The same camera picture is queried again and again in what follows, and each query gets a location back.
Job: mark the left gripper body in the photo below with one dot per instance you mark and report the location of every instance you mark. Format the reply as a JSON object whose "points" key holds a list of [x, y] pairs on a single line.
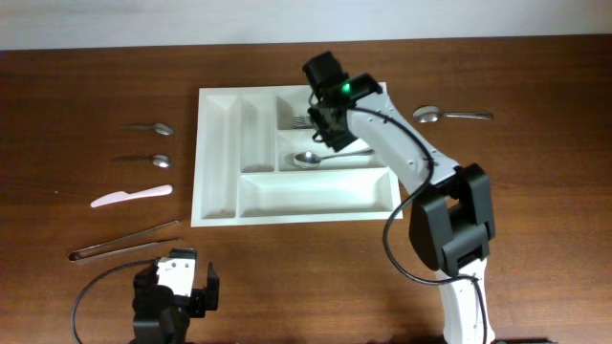
{"points": [[193, 301]]}

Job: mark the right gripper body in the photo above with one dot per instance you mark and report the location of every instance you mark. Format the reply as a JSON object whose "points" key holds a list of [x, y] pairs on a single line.
{"points": [[330, 128]]}

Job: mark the metal fork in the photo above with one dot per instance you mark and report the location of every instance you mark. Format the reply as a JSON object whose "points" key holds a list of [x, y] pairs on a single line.
{"points": [[301, 122]]}

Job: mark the large metal spoon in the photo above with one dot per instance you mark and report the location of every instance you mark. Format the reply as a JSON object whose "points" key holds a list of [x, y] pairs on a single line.
{"points": [[311, 160], [428, 114]]}

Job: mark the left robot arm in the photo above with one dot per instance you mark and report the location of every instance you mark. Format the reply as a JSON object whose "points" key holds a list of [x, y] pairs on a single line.
{"points": [[165, 300]]}

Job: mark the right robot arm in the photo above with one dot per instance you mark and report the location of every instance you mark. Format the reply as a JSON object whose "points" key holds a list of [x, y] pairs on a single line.
{"points": [[451, 219]]}

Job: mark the pink plastic knife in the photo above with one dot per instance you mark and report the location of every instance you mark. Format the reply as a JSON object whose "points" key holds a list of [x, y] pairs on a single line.
{"points": [[122, 196]]}

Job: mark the white plastic cutlery tray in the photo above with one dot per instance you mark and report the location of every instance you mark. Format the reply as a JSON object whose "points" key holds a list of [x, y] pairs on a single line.
{"points": [[244, 172]]}

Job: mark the metal kitchen tongs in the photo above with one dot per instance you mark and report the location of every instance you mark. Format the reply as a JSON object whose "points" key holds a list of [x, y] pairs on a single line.
{"points": [[119, 245]]}

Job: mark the small metal teaspoon lower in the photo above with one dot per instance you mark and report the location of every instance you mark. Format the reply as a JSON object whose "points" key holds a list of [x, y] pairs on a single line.
{"points": [[162, 161]]}

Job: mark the small metal teaspoon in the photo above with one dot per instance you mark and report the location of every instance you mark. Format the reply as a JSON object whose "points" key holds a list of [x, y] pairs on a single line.
{"points": [[162, 161], [157, 127]]}

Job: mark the small metal teaspoon upper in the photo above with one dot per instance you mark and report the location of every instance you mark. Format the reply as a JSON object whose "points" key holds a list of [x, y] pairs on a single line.
{"points": [[157, 127]]}

